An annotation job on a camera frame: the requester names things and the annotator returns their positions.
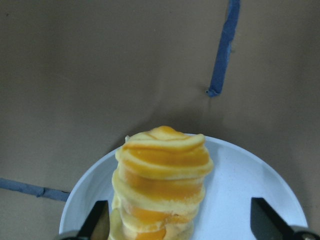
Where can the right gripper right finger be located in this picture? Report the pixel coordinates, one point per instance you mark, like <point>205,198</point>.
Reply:
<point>265,222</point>

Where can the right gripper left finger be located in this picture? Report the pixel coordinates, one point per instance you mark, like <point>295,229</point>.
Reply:
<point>97,224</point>

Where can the blue plate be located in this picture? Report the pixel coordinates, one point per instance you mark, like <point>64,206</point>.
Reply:
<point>225,212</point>

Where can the yellow twisted bread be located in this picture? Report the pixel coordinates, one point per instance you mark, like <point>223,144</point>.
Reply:
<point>158,185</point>

